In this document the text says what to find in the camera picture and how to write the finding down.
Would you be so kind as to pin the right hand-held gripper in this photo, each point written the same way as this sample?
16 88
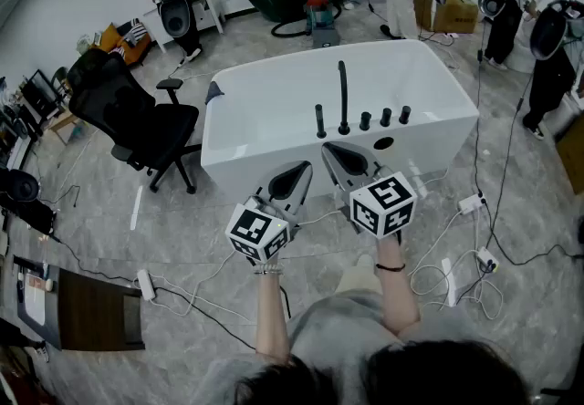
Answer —
383 207

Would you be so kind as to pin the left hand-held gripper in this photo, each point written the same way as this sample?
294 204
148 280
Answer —
257 232

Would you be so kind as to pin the person's right forearm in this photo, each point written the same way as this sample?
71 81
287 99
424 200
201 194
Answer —
396 298

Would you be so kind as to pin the person's left forearm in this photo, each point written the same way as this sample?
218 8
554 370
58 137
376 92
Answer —
272 316

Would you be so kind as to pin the white bathtub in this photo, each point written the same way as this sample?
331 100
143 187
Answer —
274 120

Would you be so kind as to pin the black curved faucet spout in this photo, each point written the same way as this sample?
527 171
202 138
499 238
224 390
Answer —
343 93

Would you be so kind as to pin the black wrist band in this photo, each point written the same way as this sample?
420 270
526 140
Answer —
390 266

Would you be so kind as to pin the dark blue cloth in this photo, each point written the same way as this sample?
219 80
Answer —
213 93

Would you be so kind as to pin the person's beige trousers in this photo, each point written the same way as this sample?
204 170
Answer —
358 280

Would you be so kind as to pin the grey box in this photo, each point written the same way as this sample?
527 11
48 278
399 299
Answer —
326 37

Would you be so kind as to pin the white power strip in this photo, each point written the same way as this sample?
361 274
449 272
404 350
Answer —
146 284
471 204

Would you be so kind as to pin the red and green vacuum cleaner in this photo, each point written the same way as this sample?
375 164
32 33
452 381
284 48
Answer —
319 11

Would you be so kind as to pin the person's grey shirt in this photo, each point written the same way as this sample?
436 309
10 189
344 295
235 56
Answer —
337 330

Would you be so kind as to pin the black office chair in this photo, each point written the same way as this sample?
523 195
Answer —
137 120

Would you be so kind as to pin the brown cardboard box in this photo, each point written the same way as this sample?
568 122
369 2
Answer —
572 152

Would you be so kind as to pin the yellow box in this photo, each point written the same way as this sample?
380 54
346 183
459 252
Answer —
111 40

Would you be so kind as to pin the small wooden stool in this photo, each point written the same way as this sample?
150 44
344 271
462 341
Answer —
64 127

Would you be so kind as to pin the dark wooden table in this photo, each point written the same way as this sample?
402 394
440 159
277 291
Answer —
91 312

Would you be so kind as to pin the black round device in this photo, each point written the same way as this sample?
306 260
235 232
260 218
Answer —
20 186

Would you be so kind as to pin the black shelf rack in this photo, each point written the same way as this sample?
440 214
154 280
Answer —
32 97

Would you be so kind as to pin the white tray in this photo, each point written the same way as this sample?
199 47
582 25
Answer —
35 303

